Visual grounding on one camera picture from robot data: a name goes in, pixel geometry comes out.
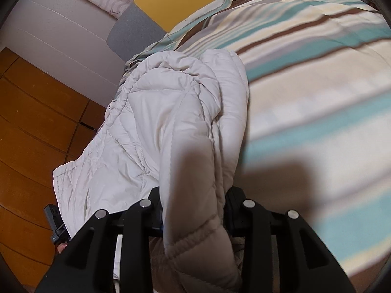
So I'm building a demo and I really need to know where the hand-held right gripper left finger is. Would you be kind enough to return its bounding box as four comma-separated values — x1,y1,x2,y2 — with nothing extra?
35,188,164,293

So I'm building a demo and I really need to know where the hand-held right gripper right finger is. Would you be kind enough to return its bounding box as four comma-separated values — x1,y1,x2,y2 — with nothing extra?
224,186,356,293

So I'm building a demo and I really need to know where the white quilted puffer jacket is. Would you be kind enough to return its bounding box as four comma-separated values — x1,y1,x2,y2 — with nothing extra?
53,49,249,293

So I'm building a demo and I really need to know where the striped duvet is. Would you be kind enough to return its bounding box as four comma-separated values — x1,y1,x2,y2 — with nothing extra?
122,0,391,284

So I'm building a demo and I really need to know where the grey yellow blue headboard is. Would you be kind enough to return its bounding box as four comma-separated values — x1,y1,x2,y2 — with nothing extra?
106,0,254,62

